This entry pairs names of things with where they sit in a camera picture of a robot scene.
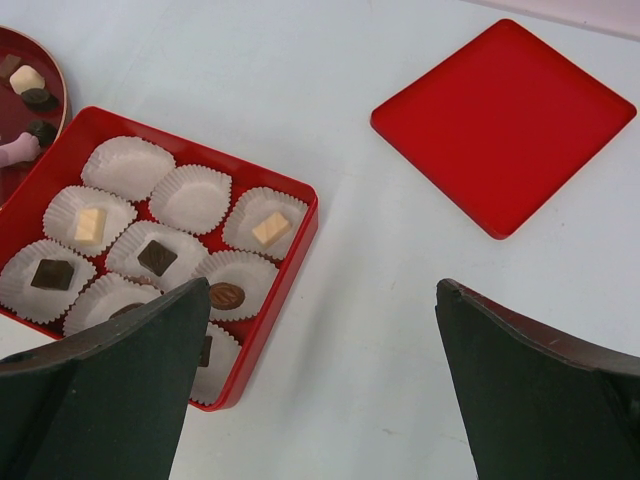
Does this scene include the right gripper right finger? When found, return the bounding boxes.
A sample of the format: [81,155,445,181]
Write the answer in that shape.
[435,279,639,479]

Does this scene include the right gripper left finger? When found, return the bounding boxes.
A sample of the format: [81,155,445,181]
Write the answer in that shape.
[1,278,209,479]

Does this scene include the dark square ridged chocolate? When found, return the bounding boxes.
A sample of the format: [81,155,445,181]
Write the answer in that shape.
[30,259,75,291]
[137,240,178,277]
[198,335,213,368]

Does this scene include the milk leaf shaped chocolate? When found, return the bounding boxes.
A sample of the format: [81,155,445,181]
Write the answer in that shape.
[209,282,246,311]

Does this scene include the white bar chocolate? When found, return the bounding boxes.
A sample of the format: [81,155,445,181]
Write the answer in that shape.
[74,208,107,246]
[252,211,292,248]

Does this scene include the red chocolate box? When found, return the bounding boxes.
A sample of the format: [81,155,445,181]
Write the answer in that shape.
[1,106,319,412]

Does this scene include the pink metal tongs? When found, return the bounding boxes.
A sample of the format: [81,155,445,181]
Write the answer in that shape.
[0,132,41,168]

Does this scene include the red box lid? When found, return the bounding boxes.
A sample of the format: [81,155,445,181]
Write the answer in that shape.
[371,19,637,240]

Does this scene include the round red plate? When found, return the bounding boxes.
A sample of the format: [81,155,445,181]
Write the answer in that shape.
[0,25,71,211]

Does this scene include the dark swirl round chocolate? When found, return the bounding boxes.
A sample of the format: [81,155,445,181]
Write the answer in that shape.
[26,119,58,149]

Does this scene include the dark oval chocolate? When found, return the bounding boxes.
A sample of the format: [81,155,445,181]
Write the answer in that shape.
[20,88,59,112]

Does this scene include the white heart chocolate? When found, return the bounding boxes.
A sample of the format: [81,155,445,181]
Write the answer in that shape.
[9,65,46,95]

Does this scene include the milk marbled bar chocolate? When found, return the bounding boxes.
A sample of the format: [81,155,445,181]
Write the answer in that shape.
[0,54,22,84]

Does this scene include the white paper cup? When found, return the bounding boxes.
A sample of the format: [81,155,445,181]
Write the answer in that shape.
[194,250,278,321]
[1,240,97,324]
[149,164,232,235]
[43,186,138,257]
[63,273,161,337]
[80,136,176,202]
[105,221,208,291]
[222,187,307,260]
[190,323,241,406]

